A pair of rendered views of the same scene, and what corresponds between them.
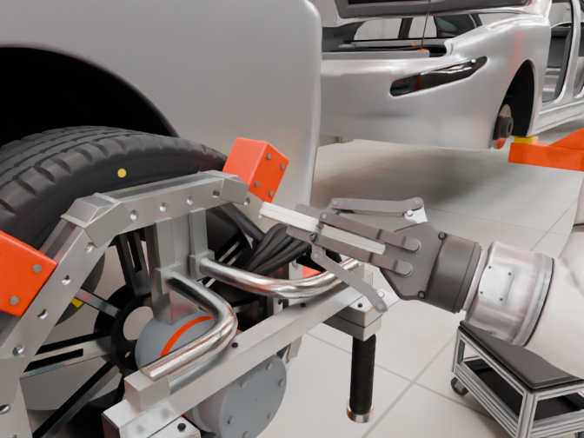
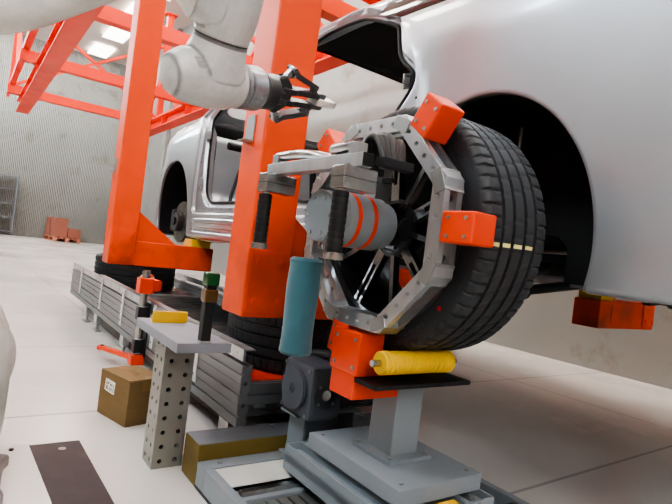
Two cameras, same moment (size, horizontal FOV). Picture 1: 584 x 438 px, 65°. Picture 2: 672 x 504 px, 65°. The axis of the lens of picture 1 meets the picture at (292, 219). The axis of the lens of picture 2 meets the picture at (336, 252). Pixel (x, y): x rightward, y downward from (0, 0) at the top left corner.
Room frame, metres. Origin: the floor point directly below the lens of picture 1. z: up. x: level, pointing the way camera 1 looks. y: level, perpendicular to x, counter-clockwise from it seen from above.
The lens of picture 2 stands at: (0.86, -1.19, 0.76)
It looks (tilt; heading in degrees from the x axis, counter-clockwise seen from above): 0 degrees down; 103
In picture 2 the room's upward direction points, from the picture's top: 7 degrees clockwise
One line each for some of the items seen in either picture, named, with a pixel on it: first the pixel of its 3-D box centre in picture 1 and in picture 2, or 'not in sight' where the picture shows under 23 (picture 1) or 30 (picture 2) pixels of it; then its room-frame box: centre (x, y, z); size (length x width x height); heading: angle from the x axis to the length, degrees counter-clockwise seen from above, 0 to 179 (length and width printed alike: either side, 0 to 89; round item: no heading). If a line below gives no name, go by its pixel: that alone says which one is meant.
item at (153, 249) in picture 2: not in sight; (172, 242); (-1.03, 2.02, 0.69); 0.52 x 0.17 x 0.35; 49
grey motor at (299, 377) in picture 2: not in sight; (342, 403); (0.53, 0.58, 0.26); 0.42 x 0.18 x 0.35; 49
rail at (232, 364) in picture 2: not in sight; (149, 319); (-0.72, 1.35, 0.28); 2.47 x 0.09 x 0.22; 139
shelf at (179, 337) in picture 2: not in sight; (180, 333); (0.00, 0.38, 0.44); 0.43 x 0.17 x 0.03; 139
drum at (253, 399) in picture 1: (208, 368); (351, 220); (0.58, 0.13, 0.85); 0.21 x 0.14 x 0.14; 49
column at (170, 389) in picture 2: not in sight; (169, 399); (-0.02, 0.40, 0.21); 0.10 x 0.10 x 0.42; 49
